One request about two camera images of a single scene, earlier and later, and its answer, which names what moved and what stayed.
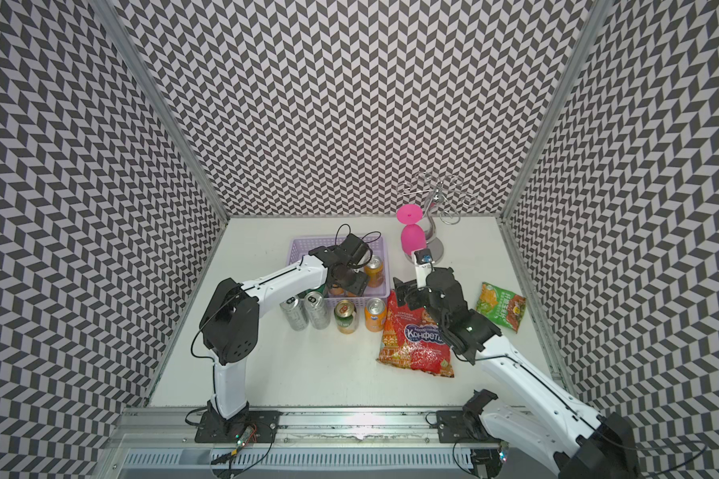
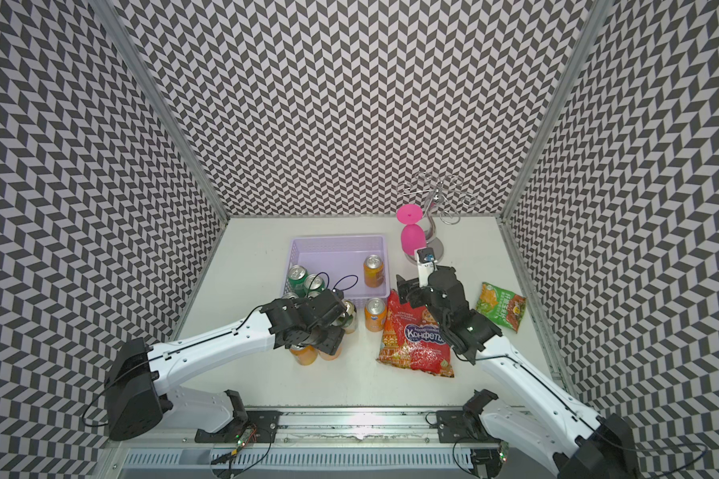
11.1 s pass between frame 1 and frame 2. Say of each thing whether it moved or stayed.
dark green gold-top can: stayed
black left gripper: moved
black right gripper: stayed
